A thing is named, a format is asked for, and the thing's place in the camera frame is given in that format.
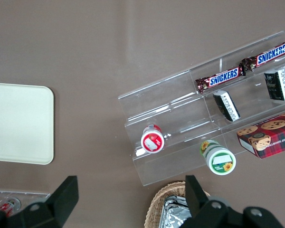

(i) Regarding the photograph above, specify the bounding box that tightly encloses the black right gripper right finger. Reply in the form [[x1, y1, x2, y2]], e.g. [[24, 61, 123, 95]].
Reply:
[[178, 175, 231, 228]]

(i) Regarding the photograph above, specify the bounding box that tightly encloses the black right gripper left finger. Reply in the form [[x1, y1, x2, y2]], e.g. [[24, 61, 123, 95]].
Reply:
[[5, 175, 79, 228]]

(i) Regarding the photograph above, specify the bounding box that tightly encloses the foil wrapped sandwich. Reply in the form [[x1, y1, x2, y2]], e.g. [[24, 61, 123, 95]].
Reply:
[[159, 196, 192, 228]]

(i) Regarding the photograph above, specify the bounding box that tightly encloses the woven wicker basket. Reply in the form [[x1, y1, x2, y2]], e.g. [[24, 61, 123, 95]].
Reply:
[[144, 181, 211, 228]]

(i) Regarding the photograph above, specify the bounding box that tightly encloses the cream rectangular tray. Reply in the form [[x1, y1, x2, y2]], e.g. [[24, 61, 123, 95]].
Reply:
[[0, 82, 55, 165]]

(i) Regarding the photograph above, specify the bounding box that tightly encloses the clear acrylic can holder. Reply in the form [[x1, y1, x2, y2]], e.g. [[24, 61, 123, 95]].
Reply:
[[0, 189, 51, 212]]

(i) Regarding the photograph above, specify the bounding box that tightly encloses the green sunflower lidded cup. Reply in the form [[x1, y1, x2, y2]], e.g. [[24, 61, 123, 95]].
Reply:
[[199, 139, 237, 176]]

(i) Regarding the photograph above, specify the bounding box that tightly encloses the red drink can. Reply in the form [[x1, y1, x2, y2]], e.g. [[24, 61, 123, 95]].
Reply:
[[0, 197, 21, 216]]

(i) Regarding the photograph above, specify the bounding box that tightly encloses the red lidded white cup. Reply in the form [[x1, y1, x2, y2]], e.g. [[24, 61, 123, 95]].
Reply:
[[140, 123, 165, 154]]

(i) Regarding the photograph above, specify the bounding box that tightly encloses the clear acrylic tiered display stand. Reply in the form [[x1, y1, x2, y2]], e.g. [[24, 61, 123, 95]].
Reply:
[[117, 30, 285, 187]]

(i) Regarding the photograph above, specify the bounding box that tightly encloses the red tartan cookie box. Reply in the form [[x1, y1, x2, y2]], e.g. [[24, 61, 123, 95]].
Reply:
[[236, 110, 285, 160]]

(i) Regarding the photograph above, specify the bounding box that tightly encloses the small black white packet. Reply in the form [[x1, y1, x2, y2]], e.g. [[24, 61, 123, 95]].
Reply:
[[212, 90, 241, 123]]

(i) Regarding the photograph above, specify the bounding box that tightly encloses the Snickers chocolate bar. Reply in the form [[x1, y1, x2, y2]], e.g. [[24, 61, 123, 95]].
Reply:
[[241, 37, 285, 72], [195, 66, 247, 93]]

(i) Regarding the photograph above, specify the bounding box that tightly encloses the large black white packet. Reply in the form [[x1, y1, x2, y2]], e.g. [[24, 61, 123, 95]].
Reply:
[[264, 68, 285, 101]]

